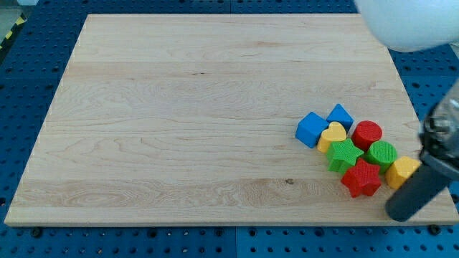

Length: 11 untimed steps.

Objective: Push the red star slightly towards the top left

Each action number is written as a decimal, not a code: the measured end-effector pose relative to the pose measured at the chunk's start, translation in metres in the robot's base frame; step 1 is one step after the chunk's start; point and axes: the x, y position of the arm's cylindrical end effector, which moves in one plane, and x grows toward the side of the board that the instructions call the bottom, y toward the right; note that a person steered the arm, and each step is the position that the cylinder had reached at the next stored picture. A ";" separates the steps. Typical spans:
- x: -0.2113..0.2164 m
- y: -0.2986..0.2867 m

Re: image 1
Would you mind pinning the blue triangular block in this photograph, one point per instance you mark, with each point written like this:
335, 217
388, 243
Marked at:
340, 114

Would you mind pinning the red star block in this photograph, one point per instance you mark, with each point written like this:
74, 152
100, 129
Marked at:
362, 178

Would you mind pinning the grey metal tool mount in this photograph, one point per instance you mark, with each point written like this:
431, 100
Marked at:
439, 135

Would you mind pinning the blue cube block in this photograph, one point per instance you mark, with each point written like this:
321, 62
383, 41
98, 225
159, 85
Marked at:
310, 128

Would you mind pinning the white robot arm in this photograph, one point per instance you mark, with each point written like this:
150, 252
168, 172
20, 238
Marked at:
410, 26

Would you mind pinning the yellow hexagon block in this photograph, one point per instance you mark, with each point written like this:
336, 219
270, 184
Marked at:
400, 170

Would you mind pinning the wooden board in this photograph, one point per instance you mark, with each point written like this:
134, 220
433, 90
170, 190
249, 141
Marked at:
190, 120

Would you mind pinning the dark cylindrical pusher tip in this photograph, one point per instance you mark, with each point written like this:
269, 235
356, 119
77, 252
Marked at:
417, 191

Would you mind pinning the green star block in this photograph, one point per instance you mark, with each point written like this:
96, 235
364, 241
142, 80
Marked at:
342, 155

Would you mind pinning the green cylinder block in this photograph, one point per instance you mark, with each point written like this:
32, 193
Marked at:
381, 153

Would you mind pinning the yellow heart block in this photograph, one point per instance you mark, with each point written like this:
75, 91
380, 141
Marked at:
334, 133

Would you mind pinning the red cylinder block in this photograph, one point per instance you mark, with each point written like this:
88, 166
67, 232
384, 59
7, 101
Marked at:
366, 132

